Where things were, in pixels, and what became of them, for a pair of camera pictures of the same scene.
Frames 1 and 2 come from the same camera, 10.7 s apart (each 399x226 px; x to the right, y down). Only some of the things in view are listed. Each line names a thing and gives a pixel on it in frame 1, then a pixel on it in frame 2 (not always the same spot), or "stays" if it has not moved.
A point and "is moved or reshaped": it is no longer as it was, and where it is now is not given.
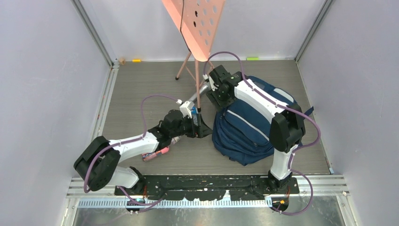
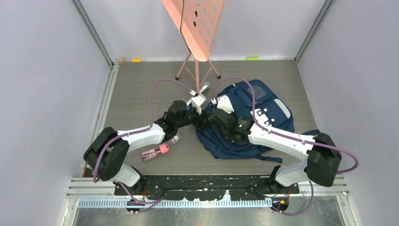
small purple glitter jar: x=175 y=140 stays
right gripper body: x=218 y=97 → x=234 y=115
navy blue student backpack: x=236 y=135 is moved or reshaped
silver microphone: x=203 y=90 stays
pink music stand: x=196 y=20 stays
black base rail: x=210 y=187 stays
